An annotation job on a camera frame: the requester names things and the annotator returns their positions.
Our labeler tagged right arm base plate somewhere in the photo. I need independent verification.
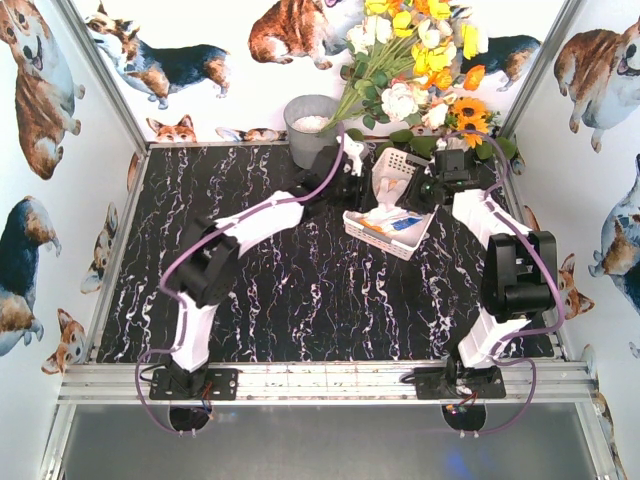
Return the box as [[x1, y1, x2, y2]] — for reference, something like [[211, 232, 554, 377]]
[[400, 364, 506, 401]]

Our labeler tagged cream knit glove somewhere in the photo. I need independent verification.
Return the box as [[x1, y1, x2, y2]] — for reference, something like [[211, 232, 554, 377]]
[[375, 177, 407, 209]]

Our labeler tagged artificial flower bouquet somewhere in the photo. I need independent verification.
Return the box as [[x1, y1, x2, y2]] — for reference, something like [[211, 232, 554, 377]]
[[324, 1, 489, 130]]

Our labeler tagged white plastic storage basket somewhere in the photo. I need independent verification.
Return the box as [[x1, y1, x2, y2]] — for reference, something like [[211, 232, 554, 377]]
[[343, 147, 435, 261]]

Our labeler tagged purple cable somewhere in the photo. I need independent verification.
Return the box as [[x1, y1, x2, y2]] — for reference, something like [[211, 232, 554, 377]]
[[444, 130, 567, 434], [135, 130, 346, 435]]

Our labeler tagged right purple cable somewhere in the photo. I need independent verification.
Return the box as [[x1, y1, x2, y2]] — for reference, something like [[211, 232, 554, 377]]
[[444, 130, 567, 434]]

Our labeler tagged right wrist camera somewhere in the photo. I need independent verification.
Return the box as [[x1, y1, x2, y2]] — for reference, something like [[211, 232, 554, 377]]
[[436, 137, 469, 151]]

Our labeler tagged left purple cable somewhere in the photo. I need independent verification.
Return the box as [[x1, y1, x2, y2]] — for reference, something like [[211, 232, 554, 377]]
[[135, 130, 346, 435]]

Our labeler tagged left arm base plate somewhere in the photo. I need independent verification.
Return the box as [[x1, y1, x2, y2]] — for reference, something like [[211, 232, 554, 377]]
[[149, 367, 239, 401]]

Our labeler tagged blue dotted glove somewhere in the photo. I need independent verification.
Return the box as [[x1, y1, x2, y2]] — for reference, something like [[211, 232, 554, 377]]
[[358, 204, 426, 236]]

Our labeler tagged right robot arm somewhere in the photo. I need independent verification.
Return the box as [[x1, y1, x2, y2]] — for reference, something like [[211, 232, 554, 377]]
[[397, 150, 561, 369]]

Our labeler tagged grey metal bucket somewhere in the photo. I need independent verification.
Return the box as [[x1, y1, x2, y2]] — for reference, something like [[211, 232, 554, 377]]
[[283, 94, 338, 169]]

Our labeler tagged sunflower pot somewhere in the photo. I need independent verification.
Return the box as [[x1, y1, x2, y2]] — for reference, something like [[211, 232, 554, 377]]
[[444, 97, 500, 148]]

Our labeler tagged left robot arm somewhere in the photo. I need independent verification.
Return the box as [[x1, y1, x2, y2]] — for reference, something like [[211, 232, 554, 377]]
[[160, 135, 375, 374]]

